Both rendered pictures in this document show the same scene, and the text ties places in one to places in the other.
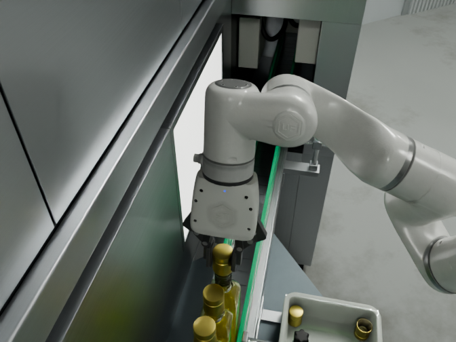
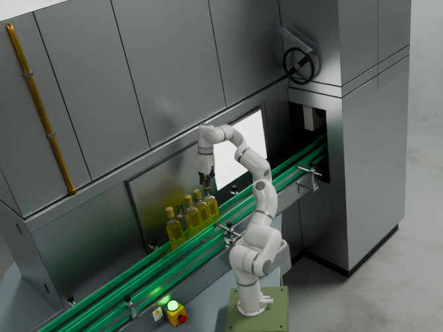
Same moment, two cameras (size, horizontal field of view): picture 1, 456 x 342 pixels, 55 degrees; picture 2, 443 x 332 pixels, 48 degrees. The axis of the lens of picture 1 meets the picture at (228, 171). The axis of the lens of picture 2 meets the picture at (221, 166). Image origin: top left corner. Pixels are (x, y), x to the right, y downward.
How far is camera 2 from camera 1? 186 cm
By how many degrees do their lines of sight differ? 34
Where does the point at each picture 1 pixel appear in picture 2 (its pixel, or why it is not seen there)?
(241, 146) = (204, 142)
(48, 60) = (155, 111)
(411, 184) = (242, 161)
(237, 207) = (204, 162)
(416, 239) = not seen: hidden behind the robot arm
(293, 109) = (211, 132)
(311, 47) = not seen: hidden behind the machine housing
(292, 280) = not seen: hidden behind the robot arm
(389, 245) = (426, 283)
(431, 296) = (431, 321)
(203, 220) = (197, 165)
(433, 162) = (249, 155)
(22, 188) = (142, 136)
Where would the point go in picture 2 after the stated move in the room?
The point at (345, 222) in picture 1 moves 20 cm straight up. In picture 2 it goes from (403, 260) to (404, 237)
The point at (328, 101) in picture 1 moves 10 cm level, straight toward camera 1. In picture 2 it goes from (238, 135) to (221, 143)
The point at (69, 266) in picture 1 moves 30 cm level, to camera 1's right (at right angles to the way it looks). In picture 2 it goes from (149, 158) to (201, 170)
